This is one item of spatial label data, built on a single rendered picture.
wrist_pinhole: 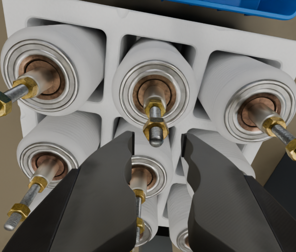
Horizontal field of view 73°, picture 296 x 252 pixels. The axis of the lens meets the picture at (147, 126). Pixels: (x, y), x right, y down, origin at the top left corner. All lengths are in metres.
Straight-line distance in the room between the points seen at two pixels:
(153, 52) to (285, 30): 0.37
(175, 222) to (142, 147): 0.16
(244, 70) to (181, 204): 0.24
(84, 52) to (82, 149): 0.12
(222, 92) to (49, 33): 0.19
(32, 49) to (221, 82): 0.20
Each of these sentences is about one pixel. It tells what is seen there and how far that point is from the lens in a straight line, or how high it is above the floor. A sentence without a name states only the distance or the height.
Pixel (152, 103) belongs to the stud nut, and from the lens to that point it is 0.18.
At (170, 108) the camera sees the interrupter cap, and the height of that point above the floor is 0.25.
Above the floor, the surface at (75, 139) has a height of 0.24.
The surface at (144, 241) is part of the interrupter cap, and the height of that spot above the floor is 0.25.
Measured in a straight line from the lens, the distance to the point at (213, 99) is 0.25.
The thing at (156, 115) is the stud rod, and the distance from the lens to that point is 0.16.
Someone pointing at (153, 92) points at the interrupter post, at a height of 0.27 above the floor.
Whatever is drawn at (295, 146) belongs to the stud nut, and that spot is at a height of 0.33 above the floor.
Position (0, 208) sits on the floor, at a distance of 0.88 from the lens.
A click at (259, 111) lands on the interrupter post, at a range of 0.24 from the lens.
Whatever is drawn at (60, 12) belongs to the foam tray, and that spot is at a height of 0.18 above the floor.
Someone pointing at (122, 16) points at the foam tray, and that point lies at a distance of 0.28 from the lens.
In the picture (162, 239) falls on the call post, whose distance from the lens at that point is 0.54.
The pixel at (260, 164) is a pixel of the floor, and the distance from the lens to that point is 0.67.
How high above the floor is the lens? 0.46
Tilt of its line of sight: 62 degrees down
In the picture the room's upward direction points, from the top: 179 degrees counter-clockwise
